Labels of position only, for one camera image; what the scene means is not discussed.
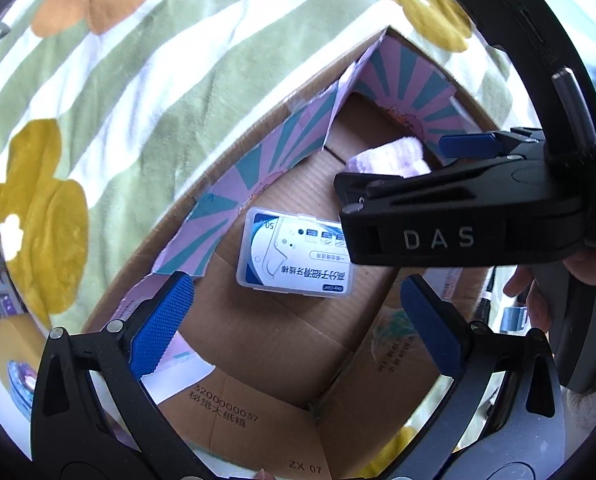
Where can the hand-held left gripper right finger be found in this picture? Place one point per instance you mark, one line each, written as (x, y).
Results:
(430, 325)

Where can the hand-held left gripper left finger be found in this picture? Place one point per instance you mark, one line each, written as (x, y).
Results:
(161, 320)

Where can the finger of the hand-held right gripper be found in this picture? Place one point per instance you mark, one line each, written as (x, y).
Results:
(468, 146)
(428, 187)

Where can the purple plush cloth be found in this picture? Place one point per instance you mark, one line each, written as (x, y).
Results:
(393, 157)

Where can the brown cardboard box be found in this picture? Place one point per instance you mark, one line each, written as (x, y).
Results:
(278, 345)

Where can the white blue-label floss box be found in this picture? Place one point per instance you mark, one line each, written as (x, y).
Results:
(288, 255)

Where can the person's right hand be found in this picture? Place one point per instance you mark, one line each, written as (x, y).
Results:
(533, 305)

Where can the white paper sheet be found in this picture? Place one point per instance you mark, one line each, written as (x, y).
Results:
(182, 372)

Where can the yellow bag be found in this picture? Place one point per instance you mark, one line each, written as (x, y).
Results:
(15, 360)

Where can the fluffy white garment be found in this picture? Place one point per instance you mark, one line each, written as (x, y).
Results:
(593, 425)

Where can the striped flower blanket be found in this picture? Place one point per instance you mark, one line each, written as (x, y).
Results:
(152, 110)

